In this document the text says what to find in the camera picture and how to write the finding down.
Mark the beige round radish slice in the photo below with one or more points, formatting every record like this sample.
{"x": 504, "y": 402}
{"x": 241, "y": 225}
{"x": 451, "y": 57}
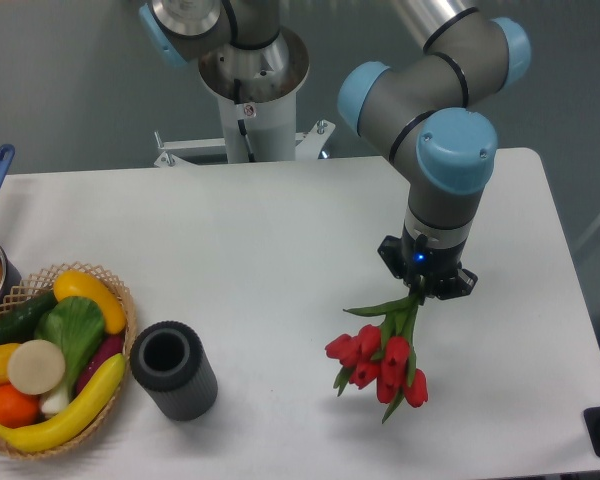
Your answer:
{"x": 36, "y": 367}

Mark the purple sweet potato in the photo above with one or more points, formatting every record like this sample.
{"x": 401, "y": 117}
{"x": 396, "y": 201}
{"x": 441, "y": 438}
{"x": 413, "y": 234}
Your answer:
{"x": 111, "y": 345}

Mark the yellow squash at top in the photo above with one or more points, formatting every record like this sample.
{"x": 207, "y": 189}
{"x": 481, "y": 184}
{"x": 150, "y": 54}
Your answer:
{"x": 81, "y": 284}

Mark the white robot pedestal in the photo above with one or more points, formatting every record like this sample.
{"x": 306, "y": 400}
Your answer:
{"x": 255, "y": 92}

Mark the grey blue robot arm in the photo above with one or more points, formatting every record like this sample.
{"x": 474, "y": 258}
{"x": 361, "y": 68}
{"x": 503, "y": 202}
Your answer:
{"x": 419, "y": 119}

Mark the woven wicker basket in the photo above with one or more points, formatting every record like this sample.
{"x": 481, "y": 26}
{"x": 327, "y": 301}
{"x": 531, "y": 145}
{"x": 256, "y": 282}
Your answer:
{"x": 39, "y": 283}

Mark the red tulip bouquet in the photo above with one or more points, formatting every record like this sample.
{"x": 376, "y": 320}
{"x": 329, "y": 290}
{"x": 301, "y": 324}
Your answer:
{"x": 383, "y": 355}

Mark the orange fruit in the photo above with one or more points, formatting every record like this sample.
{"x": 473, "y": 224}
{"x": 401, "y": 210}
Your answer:
{"x": 16, "y": 408}

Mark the green cucumber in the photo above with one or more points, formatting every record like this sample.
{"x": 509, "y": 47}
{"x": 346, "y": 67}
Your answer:
{"x": 19, "y": 324}

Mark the green leafy bok choy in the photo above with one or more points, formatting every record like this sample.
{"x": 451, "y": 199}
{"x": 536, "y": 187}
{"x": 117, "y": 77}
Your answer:
{"x": 76, "y": 326}

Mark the dark grey ribbed vase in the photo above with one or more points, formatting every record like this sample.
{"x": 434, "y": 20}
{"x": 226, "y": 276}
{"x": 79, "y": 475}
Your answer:
{"x": 169, "y": 362}

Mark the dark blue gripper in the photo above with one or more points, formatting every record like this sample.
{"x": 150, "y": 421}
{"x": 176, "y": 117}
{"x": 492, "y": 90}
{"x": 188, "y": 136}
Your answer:
{"x": 429, "y": 257}

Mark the long yellow banana squash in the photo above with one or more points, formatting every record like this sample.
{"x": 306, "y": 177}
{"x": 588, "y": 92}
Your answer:
{"x": 76, "y": 417}

